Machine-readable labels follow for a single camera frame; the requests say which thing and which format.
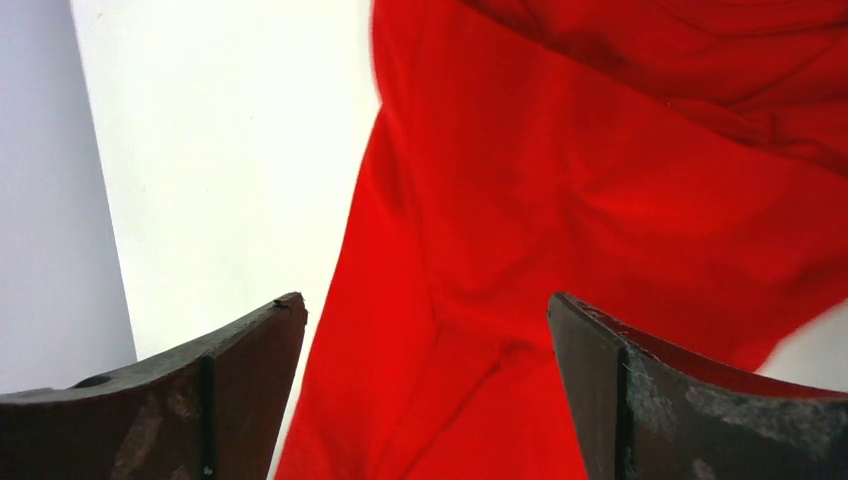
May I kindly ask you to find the red t shirt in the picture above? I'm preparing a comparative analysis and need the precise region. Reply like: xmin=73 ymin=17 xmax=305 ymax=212
xmin=276 ymin=1 xmax=847 ymax=479

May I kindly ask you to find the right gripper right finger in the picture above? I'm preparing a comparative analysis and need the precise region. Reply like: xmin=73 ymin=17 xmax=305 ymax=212
xmin=547 ymin=293 xmax=847 ymax=480

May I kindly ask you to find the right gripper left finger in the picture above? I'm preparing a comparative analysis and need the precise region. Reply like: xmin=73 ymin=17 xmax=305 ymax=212
xmin=1 ymin=293 xmax=308 ymax=479

